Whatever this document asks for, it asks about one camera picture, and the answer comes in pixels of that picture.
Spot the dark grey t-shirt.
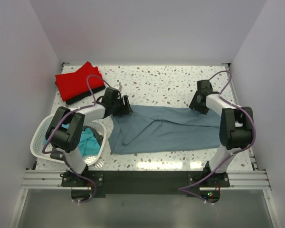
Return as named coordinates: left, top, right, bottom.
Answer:
left=49, top=127, right=104, bottom=160

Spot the turquoise t-shirt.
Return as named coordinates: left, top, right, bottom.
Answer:
left=42, top=123, right=101, bottom=156

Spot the aluminium extrusion rail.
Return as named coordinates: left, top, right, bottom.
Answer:
left=20, top=169, right=69, bottom=190

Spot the white plastic laundry basket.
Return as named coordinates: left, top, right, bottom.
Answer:
left=30, top=114, right=107, bottom=166

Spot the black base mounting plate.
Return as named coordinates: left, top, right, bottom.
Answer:
left=61, top=170, right=230, bottom=198

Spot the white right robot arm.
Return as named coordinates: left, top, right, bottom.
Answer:
left=189, top=80, right=256, bottom=187

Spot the grey-blue t-shirt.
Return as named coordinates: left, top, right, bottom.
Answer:
left=108, top=105, right=220, bottom=155

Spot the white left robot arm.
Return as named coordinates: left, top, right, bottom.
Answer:
left=42, top=87, right=133, bottom=186

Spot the red folded t-shirt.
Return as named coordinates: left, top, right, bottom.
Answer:
left=55, top=62, right=105, bottom=93

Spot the black folded t-shirt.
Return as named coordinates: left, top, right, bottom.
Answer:
left=54, top=81, right=106, bottom=105

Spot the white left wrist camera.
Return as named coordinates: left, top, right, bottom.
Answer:
left=118, top=84, right=123, bottom=92

